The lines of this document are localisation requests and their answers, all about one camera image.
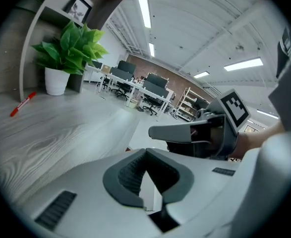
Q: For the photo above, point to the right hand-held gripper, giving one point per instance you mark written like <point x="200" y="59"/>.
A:
<point x="234" y="108"/>

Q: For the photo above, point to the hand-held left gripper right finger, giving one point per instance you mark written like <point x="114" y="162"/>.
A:
<point x="204" y="195"/>

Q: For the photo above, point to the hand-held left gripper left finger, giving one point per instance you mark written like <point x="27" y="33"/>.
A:
<point x="85" y="202"/>

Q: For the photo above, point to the red marker pen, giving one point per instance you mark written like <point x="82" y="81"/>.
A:
<point x="23" y="104"/>

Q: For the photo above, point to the person's right forearm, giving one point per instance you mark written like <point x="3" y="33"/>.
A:
<point x="256" y="140"/>

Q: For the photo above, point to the black office chair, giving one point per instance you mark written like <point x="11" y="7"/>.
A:
<point x="123" y="89"/>
<point x="151" y="105"/>

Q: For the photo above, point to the grey wooden desk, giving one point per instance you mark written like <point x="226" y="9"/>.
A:
<point x="61" y="137"/>

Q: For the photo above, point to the row of white office desks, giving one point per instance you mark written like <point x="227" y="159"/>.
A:
<point x="135" y="83"/>

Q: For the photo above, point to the grey wooden desk hutch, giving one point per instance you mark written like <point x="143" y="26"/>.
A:
<point x="16" y="46"/>

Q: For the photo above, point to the metal shelving rack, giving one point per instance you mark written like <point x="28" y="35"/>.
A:
<point x="187" y="104"/>

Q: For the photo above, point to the beige waste bin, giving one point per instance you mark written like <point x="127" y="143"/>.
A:
<point x="133" y="103"/>

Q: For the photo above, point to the long ceiling light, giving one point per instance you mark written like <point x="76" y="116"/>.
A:
<point x="243" y="64"/>
<point x="143" y="7"/>

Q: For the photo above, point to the green potted plant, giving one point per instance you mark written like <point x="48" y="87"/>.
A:
<point x="71" y="48"/>

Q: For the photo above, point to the black framed picture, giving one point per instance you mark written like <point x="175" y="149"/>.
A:
<point x="78" y="9"/>

